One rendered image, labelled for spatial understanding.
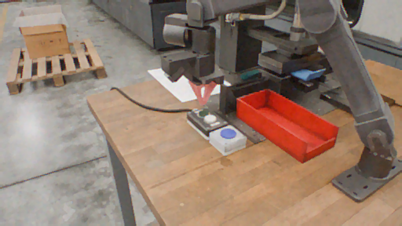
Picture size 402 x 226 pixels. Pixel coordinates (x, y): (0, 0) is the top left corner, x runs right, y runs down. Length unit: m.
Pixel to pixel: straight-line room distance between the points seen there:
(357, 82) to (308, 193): 0.24
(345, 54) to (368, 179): 0.28
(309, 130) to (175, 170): 0.38
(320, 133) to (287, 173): 0.18
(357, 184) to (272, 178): 0.18
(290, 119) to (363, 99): 0.28
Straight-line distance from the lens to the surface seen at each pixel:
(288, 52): 0.94
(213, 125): 0.76
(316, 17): 0.57
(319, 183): 0.68
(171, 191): 0.62
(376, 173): 0.71
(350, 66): 0.61
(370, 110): 0.64
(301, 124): 0.84
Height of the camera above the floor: 1.34
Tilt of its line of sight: 31 degrees down
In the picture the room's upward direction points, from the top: straight up
